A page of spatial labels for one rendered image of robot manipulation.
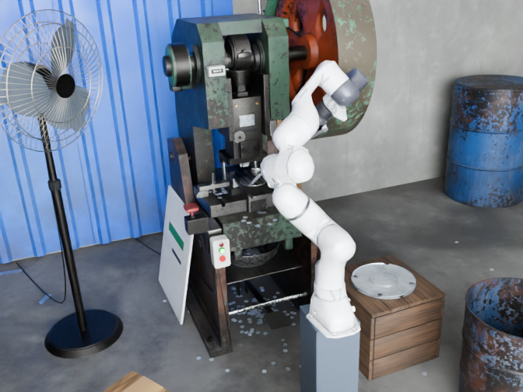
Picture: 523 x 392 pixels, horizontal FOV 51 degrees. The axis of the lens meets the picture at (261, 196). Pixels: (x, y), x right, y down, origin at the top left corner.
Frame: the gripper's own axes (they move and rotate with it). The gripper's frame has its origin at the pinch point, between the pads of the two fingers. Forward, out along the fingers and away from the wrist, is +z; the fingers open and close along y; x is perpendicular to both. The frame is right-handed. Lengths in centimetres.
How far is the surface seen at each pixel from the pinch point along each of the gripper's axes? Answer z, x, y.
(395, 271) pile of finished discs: 18, -22, -78
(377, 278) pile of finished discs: 23, -12, -73
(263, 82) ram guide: 0.3, -22.6, 27.2
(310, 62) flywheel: -16.0, -42.6, 19.2
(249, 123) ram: 18.2, -21.1, 19.2
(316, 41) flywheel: -24, -44, 24
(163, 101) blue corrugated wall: 88, -105, 74
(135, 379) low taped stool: 82, 72, -21
